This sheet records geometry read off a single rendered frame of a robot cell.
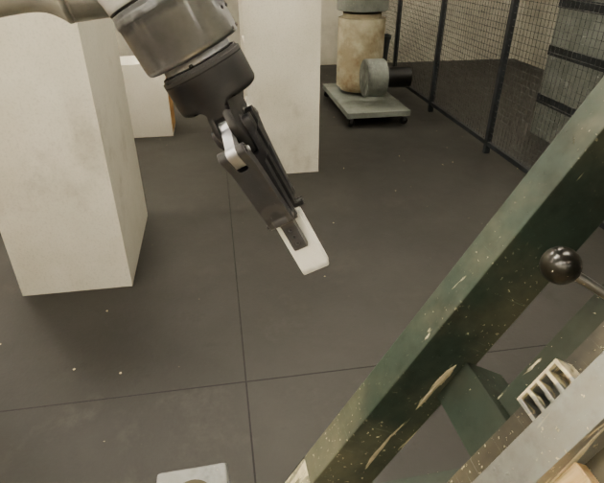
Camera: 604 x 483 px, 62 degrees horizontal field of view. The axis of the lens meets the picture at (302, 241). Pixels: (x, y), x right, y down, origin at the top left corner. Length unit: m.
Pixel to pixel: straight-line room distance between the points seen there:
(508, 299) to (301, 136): 3.61
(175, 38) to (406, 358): 0.57
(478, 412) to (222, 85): 0.58
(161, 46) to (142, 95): 4.96
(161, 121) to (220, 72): 5.01
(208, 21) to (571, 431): 0.53
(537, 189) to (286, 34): 3.47
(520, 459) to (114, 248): 2.57
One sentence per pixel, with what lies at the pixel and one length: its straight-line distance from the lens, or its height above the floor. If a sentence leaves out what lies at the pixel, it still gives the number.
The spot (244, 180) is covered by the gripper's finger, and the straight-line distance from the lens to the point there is 0.44.
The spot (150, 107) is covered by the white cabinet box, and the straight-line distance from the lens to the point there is 5.41.
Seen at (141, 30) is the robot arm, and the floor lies 1.66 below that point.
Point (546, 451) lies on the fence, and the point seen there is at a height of 1.24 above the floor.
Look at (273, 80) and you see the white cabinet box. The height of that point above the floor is 0.80.
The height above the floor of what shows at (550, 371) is 1.28.
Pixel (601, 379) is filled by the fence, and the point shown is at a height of 1.33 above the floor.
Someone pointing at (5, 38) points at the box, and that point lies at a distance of 2.69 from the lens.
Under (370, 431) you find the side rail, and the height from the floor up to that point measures 1.02.
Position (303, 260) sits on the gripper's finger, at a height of 1.43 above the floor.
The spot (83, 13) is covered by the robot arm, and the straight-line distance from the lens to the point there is 0.59.
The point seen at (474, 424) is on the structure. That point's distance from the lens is 0.81.
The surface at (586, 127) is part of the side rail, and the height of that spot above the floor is 1.51.
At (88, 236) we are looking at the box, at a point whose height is 0.35.
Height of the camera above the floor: 1.71
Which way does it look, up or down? 31 degrees down
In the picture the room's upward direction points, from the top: straight up
